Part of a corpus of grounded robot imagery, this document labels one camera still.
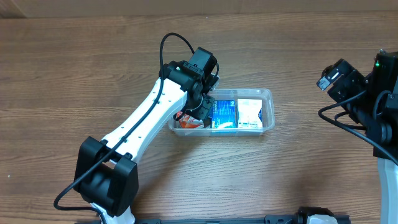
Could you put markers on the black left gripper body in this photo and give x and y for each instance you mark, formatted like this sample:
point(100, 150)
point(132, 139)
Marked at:
point(200, 101)

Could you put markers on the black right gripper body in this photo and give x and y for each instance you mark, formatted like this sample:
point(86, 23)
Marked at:
point(348, 84)

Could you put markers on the blue medicine box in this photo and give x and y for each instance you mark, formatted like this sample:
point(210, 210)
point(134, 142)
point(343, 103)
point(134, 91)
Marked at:
point(223, 114)

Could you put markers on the clear plastic container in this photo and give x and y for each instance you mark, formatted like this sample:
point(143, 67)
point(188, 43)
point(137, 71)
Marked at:
point(268, 118)

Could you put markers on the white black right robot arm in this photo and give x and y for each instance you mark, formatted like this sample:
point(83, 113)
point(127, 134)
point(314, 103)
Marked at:
point(366, 106)

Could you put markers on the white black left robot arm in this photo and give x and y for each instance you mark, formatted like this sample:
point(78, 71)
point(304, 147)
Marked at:
point(106, 170)

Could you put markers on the red Panadol box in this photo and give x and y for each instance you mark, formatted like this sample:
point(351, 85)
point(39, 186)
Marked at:
point(188, 122)

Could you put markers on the white medicine box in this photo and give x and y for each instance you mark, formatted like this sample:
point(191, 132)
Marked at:
point(249, 113)

